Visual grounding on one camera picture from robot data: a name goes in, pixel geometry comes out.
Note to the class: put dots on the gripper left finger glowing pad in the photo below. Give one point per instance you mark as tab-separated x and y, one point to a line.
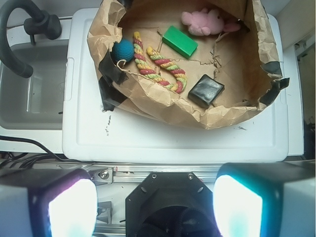
47	203

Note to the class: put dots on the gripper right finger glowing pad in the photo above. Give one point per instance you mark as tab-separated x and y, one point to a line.
276	199

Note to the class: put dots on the black box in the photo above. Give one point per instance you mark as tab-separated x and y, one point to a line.
205	91

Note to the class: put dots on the green box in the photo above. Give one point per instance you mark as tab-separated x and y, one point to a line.
179	42

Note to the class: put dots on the white plastic board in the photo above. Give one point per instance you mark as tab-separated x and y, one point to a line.
90	133

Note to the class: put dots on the grey sink basin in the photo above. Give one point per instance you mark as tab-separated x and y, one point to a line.
35	103

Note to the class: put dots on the brown paper bag tray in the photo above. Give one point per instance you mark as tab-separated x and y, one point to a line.
246	62

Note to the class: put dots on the blue knitted ball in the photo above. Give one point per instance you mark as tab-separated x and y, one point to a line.
123	50

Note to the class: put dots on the black faucet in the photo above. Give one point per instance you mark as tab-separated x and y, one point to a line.
40	22

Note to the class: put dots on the pink plush toy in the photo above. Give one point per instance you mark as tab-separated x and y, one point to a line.
207	22

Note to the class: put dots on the aluminium rail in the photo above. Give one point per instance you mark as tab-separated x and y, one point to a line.
136	173

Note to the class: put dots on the black robot mount base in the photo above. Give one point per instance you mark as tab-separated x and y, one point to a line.
170	204

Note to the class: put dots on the right colourful twisted rope toy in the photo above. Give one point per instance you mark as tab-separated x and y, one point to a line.
170	66

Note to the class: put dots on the colourful twisted rope toy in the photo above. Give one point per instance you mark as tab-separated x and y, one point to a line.
142	64
170	66

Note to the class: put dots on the left colourful twisted rope toy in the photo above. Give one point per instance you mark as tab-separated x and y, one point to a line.
142	64

